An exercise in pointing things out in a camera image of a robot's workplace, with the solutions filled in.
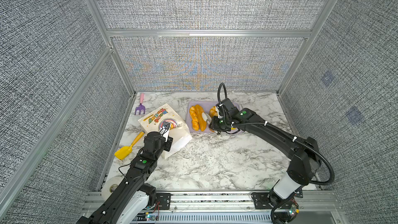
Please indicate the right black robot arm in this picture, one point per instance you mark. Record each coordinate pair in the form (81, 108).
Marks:
(307, 165)

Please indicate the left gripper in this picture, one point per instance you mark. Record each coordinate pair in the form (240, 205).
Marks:
(168, 143)

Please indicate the yellow ring fake bread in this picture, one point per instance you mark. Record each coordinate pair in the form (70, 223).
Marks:
(213, 112)

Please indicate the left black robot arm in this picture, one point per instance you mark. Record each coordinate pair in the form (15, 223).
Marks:
(133, 194)

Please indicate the metal tongs white tips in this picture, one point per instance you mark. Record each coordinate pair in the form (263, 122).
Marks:
(208, 120)

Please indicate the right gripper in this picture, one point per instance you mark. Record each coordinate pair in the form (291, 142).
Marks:
(214, 124)

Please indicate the white tape roll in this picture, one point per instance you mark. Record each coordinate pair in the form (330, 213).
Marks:
(110, 186)

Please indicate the purple toy rake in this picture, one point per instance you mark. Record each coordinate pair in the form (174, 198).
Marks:
(140, 109)

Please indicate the lilac plastic tray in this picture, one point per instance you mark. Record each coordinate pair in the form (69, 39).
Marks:
(206, 105)

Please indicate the white paper gift bag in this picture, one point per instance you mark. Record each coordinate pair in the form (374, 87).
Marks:
(165, 118)

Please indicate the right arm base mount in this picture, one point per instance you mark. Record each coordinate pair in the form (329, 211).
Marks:
(283, 211)

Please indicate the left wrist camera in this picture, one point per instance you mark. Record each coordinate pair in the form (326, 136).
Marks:
(165, 129)

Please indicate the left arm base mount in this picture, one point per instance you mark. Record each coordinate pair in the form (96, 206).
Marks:
(161, 201)

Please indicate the orange twisted fake bread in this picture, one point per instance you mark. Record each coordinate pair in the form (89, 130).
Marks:
(194, 119)

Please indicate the yellow toy shovel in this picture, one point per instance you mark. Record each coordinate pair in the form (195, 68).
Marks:
(123, 152)

